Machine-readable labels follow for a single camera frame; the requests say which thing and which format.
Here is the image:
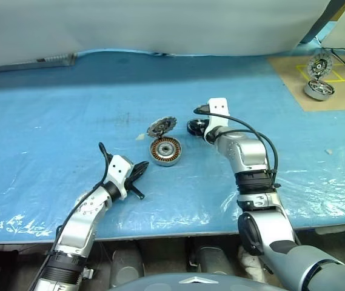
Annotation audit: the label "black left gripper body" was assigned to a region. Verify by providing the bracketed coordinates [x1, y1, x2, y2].
[124, 167, 146, 201]

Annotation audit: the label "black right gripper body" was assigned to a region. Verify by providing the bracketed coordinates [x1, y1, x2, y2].
[193, 104, 212, 136]

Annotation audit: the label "black silver rotor cap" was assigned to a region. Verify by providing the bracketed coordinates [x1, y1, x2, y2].
[186, 118, 205, 138]

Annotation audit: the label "silver motor stator copper windings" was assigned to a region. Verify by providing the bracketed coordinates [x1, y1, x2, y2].
[148, 136, 184, 167]

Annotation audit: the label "silver toothed gear disc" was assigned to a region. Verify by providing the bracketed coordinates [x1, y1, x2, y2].
[146, 116, 178, 138]

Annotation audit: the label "silver spoked motor housing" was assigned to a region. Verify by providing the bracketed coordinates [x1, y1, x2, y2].
[304, 78, 335, 101]

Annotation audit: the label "round silver finned motor disc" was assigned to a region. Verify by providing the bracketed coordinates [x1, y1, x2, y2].
[307, 52, 335, 79]

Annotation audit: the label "dark grey rounded cylinder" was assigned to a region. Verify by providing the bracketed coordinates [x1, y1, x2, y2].
[195, 245, 234, 275]
[109, 247, 144, 287]

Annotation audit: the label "brown cardboard sheet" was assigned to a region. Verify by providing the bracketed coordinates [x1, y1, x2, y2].
[266, 45, 345, 112]

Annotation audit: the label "blue plastic table cover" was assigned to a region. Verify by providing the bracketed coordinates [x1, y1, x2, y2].
[0, 45, 345, 244]

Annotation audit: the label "white backdrop sheet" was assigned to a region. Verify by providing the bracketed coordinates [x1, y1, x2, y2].
[0, 0, 334, 73]

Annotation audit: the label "grey robot torso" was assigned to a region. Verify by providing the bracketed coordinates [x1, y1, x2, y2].
[108, 272, 272, 291]

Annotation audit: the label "grey power strip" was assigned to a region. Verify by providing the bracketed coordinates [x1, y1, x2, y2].
[0, 52, 77, 74]

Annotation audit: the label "crumpled white cloth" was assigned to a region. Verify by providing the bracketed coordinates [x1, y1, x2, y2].
[238, 244, 267, 283]

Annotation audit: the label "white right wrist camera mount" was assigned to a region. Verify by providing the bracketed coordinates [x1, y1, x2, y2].
[204, 97, 232, 139]

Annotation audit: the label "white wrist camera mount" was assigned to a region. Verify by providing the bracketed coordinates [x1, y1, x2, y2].
[204, 97, 232, 139]
[103, 154, 135, 201]

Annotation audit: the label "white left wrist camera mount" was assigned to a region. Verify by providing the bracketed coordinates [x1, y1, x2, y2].
[103, 154, 135, 201]

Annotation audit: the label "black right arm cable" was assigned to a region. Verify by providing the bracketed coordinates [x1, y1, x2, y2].
[210, 112, 281, 189]

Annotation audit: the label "long thin black cable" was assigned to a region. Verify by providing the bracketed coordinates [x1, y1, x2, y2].
[321, 46, 345, 84]

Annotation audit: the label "grey metal frame bar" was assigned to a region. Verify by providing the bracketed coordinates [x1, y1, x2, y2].
[300, 0, 345, 44]

